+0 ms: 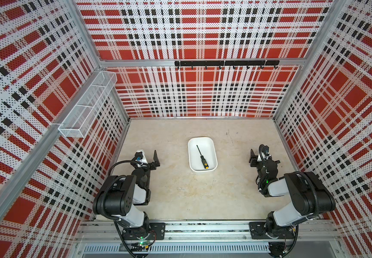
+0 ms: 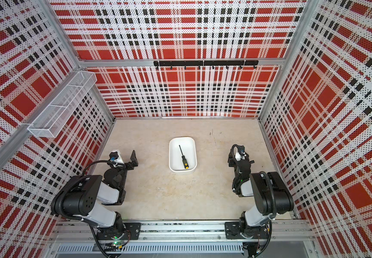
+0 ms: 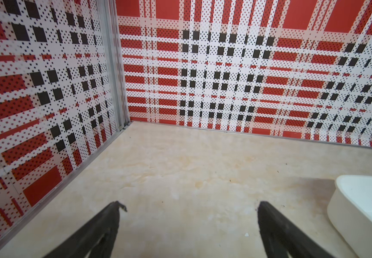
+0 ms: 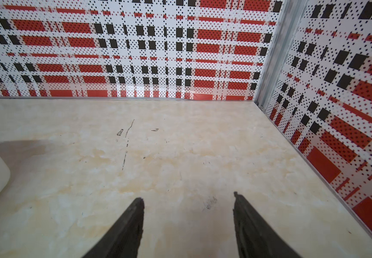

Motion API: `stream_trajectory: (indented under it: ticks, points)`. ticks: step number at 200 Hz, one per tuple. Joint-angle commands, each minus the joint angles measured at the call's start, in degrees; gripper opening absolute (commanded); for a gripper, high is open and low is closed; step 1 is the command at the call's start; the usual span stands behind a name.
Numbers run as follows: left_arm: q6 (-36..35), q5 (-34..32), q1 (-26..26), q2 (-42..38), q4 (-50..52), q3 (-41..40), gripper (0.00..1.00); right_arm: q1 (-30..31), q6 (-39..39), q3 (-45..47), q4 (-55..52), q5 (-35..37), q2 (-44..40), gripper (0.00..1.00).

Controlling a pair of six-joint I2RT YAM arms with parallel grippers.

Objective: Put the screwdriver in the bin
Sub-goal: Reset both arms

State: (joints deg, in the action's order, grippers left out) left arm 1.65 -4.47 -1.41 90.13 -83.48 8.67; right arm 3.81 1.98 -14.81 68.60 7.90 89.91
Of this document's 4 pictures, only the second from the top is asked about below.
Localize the black yellow screwdriver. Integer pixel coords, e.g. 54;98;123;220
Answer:
179;145;189;169

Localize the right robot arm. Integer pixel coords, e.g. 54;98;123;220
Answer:
225;149;294;239

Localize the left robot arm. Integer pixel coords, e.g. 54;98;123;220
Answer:
51;150;141;242

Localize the white plastic bin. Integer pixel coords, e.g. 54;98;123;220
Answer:
169;137;198;175

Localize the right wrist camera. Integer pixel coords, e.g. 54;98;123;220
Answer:
234;145;248;161

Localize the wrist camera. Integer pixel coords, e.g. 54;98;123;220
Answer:
109;149;124;164
234;145;248;161

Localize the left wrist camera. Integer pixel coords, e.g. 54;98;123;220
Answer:
109;149;124;164

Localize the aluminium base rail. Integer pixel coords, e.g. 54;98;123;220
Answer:
49;219;315;243

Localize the white wire mesh shelf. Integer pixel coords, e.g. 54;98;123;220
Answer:
28;71;97;138

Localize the black hook rail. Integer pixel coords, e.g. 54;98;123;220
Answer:
153;60;259;68

